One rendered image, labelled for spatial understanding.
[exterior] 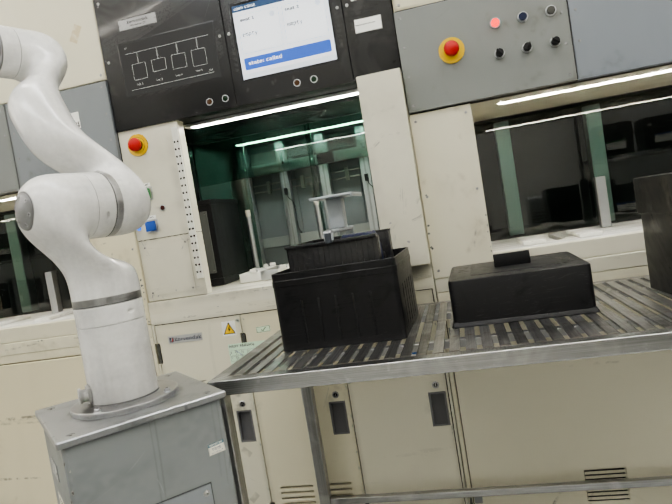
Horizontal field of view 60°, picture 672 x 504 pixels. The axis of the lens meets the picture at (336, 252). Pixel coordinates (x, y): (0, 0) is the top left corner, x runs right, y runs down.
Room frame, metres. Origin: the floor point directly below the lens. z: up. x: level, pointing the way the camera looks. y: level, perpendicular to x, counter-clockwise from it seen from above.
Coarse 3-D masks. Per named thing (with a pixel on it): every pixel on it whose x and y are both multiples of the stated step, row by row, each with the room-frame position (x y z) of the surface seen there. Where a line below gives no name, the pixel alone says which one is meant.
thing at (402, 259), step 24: (360, 264) 1.22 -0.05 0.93; (384, 264) 1.21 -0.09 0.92; (408, 264) 1.41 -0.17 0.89; (288, 288) 1.26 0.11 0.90; (312, 288) 1.25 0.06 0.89; (336, 288) 1.23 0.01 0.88; (360, 288) 1.22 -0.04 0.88; (384, 288) 1.21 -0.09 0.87; (408, 288) 1.34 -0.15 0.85; (288, 312) 1.26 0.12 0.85; (312, 312) 1.25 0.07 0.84; (336, 312) 1.24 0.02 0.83; (360, 312) 1.22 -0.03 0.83; (384, 312) 1.21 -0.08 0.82; (408, 312) 1.28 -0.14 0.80; (288, 336) 1.26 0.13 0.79; (312, 336) 1.25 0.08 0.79; (336, 336) 1.24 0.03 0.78; (360, 336) 1.23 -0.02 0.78; (384, 336) 1.21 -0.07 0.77
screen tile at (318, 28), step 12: (312, 0) 1.67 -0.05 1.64; (288, 12) 1.69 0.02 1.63; (300, 12) 1.68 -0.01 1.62; (312, 12) 1.67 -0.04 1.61; (324, 12) 1.67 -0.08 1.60; (312, 24) 1.67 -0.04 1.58; (324, 24) 1.67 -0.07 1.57; (288, 36) 1.69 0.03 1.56; (300, 36) 1.68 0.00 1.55; (312, 36) 1.68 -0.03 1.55
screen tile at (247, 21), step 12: (252, 12) 1.71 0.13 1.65; (264, 12) 1.70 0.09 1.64; (276, 12) 1.69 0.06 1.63; (240, 24) 1.72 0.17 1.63; (252, 24) 1.71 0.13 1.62; (264, 24) 1.70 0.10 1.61; (276, 24) 1.70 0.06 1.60; (240, 36) 1.72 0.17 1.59; (264, 36) 1.70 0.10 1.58; (276, 36) 1.70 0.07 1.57; (252, 48) 1.71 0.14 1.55; (264, 48) 1.71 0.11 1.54
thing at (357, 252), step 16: (352, 192) 1.31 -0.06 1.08; (336, 208) 1.35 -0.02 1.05; (336, 224) 1.35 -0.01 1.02; (320, 240) 1.49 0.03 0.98; (336, 240) 1.25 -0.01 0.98; (352, 240) 1.25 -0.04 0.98; (368, 240) 1.25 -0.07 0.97; (384, 240) 1.45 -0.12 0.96; (288, 256) 1.29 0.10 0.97; (304, 256) 1.28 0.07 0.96; (320, 256) 1.27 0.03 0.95; (336, 256) 1.26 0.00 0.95; (352, 256) 1.25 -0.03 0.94; (368, 256) 1.25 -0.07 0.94; (384, 256) 1.44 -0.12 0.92
